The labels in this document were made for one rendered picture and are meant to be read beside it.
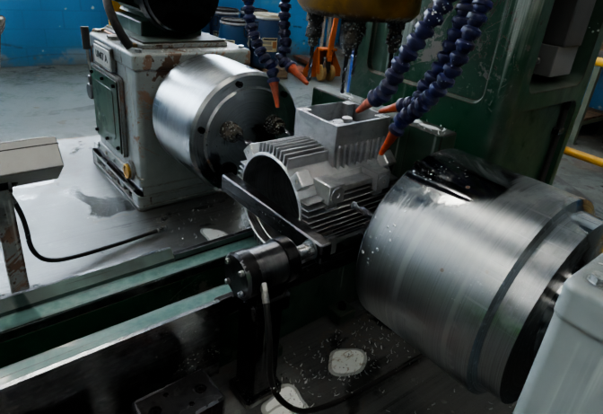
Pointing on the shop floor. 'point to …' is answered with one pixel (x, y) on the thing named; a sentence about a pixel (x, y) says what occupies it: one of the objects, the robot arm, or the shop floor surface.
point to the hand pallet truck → (322, 59)
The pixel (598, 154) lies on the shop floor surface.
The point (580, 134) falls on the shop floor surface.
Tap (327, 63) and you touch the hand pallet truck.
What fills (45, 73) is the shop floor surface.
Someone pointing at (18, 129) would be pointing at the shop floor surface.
